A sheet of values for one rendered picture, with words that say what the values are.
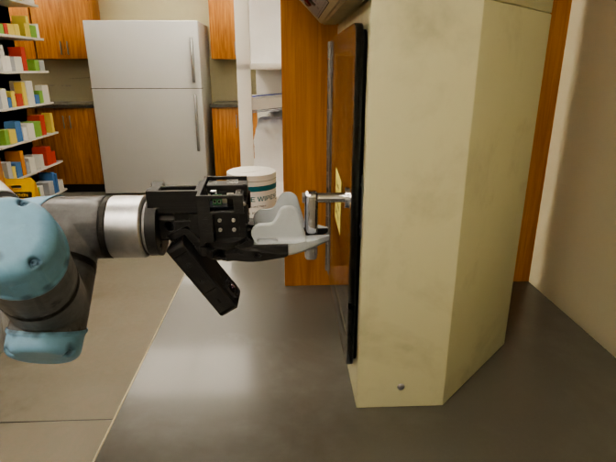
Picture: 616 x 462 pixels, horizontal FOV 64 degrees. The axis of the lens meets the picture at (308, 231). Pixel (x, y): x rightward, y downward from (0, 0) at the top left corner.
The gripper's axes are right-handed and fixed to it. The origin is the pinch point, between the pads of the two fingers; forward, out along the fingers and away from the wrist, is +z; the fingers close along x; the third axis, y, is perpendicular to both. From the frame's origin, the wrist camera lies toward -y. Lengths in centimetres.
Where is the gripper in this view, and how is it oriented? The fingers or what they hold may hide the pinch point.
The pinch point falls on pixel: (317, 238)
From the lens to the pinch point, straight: 60.7
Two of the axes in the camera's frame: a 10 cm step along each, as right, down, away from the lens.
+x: -0.5, -4.1, 9.1
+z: 10.0, -0.2, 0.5
